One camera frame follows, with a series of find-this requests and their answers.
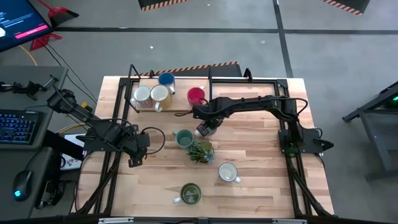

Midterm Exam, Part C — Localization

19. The red mug white handle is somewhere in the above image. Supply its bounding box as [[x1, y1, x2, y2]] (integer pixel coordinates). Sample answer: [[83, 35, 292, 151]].
[[187, 86, 206, 108]]

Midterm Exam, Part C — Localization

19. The sage green mug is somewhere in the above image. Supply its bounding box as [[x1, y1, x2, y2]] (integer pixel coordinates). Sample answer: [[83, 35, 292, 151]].
[[172, 129, 195, 149]]

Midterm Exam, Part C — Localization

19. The white mug blue floral print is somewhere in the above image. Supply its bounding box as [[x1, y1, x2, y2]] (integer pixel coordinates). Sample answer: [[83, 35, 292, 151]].
[[218, 161, 242, 184]]

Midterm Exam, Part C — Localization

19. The yellow mug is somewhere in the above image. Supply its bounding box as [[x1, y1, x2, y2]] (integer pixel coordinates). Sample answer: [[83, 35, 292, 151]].
[[150, 84, 172, 113]]

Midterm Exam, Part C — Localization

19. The white mug with green interior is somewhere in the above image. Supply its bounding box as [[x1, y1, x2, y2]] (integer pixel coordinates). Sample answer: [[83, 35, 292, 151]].
[[172, 182, 203, 205]]

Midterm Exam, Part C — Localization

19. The succulent plant in black pot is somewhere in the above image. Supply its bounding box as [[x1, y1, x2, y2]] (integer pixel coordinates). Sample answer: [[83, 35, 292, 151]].
[[185, 138, 216, 166]]

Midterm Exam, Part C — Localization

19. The wooden mug tray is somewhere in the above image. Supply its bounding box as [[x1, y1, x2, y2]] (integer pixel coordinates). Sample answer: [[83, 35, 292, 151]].
[[124, 63, 215, 114]]

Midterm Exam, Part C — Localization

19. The red white lattice pattern mug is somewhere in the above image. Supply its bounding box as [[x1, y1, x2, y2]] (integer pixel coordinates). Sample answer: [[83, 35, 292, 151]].
[[129, 86, 154, 109]]

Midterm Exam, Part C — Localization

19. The long black hazard-striped platform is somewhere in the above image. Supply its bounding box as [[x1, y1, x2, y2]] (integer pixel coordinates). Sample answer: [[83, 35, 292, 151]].
[[136, 61, 243, 78]]

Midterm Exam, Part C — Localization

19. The white mug with blue interior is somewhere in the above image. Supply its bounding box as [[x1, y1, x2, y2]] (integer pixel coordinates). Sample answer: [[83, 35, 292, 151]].
[[157, 72, 177, 96]]

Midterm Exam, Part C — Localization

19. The white printed paper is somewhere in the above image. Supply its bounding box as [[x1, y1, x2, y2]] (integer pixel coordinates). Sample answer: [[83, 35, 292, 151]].
[[58, 133, 86, 171]]

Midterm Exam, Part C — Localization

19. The black computer mouse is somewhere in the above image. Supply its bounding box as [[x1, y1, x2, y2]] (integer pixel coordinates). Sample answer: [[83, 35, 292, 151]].
[[11, 169, 34, 202]]

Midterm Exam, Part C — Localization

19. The black clamp tool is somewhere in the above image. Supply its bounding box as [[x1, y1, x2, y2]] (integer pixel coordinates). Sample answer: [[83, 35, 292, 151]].
[[0, 73, 59, 101]]

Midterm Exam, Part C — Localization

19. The backlit black keyboard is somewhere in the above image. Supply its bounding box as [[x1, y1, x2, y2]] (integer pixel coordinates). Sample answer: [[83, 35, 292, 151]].
[[0, 108, 41, 146]]

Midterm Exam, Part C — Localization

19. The grey desk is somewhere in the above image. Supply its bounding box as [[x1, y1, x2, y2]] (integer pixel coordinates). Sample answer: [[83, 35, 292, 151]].
[[0, 65, 69, 220]]

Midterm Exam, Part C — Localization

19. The red plastic object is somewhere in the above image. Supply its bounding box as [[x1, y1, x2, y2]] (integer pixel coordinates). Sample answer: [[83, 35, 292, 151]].
[[29, 32, 63, 52]]

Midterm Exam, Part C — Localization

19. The red dustpan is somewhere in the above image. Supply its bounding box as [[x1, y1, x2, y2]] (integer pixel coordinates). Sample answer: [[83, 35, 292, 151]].
[[37, 0, 80, 28]]

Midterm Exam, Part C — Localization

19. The computer monitor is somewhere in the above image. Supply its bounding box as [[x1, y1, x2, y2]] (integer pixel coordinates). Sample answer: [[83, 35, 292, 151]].
[[0, 0, 53, 53]]

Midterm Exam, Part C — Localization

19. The black metal stand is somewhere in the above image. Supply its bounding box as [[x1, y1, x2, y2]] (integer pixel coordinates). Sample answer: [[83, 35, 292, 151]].
[[341, 81, 398, 181]]

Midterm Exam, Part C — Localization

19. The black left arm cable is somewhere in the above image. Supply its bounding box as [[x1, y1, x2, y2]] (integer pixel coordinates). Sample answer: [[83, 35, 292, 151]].
[[141, 126, 167, 156]]

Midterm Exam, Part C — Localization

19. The black metal table frame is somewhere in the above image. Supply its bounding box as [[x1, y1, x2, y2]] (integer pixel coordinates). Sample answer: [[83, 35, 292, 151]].
[[70, 63, 335, 218]]

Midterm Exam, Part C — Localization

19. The yellow cable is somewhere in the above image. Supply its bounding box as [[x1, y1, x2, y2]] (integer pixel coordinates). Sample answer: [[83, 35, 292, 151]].
[[18, 44, 91, 135]]

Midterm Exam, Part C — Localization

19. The silver bracket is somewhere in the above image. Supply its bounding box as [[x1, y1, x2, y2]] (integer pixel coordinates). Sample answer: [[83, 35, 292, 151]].
[[98, 217, 134, 224], [272, 218, 308, 224]]

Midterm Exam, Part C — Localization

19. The black floor cable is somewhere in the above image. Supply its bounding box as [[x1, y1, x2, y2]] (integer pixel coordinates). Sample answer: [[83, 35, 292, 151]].
[[39, 39, 100, 103]]

